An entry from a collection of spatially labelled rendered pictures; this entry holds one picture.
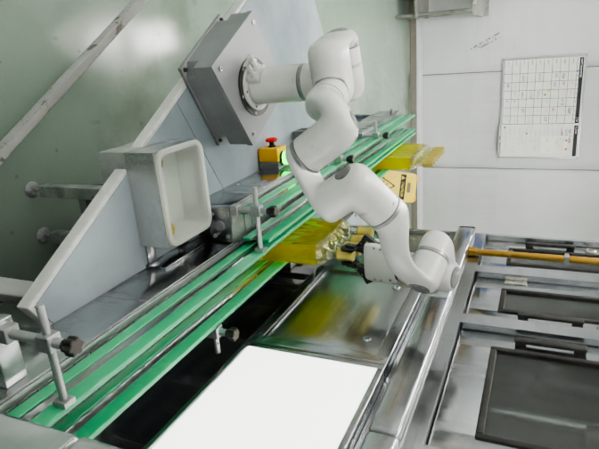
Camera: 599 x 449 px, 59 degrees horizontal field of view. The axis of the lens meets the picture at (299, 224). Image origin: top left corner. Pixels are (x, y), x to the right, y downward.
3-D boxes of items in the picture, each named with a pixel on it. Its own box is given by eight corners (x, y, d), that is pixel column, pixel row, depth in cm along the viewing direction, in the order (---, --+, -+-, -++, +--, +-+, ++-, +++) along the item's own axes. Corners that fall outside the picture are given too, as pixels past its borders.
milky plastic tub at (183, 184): (142, 247, 124) (172, 249, 121) (124, 151, 117) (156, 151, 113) (185, 223, 139) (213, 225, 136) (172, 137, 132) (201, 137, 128)
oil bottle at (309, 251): (254, 259, 148) (325, 266, 140) (252, 240, 147) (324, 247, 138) (263, 252, 153) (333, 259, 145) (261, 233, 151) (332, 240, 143)
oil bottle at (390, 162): (369, 169, 243) (431, 170, 231) (368, 157, 241) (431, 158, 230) (372, 167, 248) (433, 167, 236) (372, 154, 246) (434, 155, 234)
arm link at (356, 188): (397, 166, 118) (347, 200, 126) (332, 101, 109) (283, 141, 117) (399, 213, 106) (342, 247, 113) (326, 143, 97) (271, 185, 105)
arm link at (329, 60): (309, 122, 121) (294, 50, 113) (333, 92, 140) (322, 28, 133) (349, 118, 117) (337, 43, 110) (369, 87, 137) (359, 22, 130)
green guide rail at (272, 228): (242, 240, 141) (269, 243, 137) (242, 237, 140) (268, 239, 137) (400, 130, 291) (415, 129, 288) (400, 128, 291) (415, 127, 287)
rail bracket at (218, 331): (184, 351, 121) (234, 361, 116) (179, 324, 119) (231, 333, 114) (193, 342, 125) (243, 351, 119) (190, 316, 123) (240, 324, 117)
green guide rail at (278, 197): (239, 214, 138) (266, 216, 135) (239, 210, 138) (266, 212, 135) (400, 116, 288) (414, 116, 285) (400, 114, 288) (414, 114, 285)
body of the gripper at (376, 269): (414, 281, 133) (375, 272, 140) (414, 242, 130) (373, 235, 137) (399, 292, 128) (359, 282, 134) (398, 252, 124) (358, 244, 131)
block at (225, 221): (209, 242, 139) (233, 244, 136) (205, 208, 136) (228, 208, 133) (217, 237, 142) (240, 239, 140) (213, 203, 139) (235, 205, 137)
